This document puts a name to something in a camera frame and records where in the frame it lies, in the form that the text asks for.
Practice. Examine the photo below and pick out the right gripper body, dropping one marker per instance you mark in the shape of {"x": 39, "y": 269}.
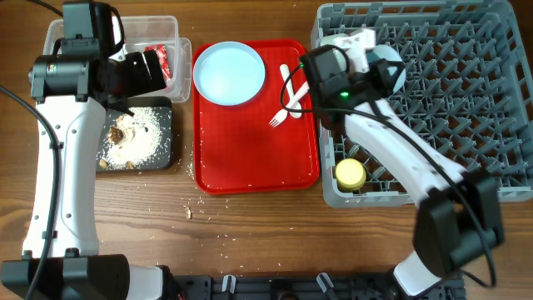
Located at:
{"x": 373, "y": 78}

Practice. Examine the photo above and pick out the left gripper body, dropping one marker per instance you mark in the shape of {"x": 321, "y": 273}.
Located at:
{"x": 134, "y": 77}

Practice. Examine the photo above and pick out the red sauce packet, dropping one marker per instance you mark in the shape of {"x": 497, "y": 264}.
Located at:
{"x": 161, "y": 53}

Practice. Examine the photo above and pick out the mint green bowl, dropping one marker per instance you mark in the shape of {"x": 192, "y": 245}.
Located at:
{"x": 344, "y": 42}

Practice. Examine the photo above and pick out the light blue plate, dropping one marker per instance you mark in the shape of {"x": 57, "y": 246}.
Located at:
{"x": 229, "y": 73}

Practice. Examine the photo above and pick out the yellow plastic cup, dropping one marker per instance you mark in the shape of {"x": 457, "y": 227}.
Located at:
{"x": 350, "y": 175}

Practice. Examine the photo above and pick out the white plastic fork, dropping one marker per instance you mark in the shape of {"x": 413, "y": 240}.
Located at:
{"x": 282, "y": 114}

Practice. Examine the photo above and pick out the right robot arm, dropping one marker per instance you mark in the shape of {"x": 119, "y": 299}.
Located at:
{"x": 458, "y": 212}

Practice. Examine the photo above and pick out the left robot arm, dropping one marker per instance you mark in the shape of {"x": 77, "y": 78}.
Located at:
{"x": 71, "y": 91}

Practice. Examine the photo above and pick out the food waste pile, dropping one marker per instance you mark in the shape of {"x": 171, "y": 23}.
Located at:
{"x": 132, "y": 140}

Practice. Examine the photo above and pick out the grey dishwasher rack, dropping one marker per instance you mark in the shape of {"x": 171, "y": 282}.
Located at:
{"x": 468, "y": 88}

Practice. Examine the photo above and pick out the clear plastic bin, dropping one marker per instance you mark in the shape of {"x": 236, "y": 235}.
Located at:
{"x": 149, "y": 31}

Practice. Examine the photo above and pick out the black plastic tray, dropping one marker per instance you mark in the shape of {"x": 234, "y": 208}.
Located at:
{"x": 163, "y": 107}

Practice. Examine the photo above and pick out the red serving tray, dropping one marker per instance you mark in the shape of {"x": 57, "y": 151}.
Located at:
{"x": 235, "y": 148}

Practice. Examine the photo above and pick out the food scrap on table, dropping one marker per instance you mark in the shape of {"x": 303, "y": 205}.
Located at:
{"x": 188, "y": 213}

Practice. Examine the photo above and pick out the black mounting rail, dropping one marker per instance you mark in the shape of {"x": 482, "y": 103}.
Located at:
{"x": 323, "y": 286}

